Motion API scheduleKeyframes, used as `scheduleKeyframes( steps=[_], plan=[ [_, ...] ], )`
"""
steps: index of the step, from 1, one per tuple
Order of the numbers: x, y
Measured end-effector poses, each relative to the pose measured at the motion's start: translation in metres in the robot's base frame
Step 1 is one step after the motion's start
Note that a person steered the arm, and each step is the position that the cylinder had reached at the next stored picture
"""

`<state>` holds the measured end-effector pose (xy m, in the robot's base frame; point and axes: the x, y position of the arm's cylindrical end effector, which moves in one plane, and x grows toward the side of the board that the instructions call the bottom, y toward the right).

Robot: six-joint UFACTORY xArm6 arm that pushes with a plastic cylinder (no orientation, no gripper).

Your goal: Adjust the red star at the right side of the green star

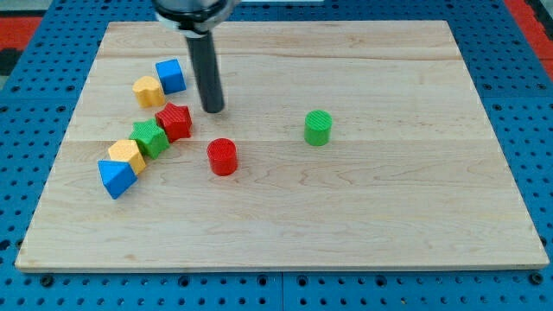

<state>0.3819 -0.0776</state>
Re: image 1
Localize yellow hexagon block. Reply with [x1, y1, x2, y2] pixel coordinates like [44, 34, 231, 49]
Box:
[108, 140, 146, 175]

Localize green cylinder block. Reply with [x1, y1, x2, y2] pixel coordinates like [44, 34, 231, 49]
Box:
[304, 110, 333, 146]

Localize red star block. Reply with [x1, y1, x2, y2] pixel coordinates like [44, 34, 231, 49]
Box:
[155, 102, 193, 143]

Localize blue triangle block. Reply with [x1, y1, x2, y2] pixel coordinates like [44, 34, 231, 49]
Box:
[98, 160, 137, 200]

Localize red cylinder block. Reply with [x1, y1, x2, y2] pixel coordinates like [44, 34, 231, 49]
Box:
[207, 138, 238, 176]

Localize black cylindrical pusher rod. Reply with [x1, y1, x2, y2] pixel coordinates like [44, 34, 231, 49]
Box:
[187, 31, 225, 114]

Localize green star block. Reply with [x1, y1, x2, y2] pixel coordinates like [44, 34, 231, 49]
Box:
[129, 118, 169, 159]

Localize wooden board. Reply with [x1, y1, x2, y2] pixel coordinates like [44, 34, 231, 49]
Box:
[16, 21, 549, 273]

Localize yellow heart block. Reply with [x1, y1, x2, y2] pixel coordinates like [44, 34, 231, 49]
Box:
[132, 76, 166, 108]

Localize blue cube block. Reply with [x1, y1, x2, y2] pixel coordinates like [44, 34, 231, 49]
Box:
[155, 59, 187, 94]

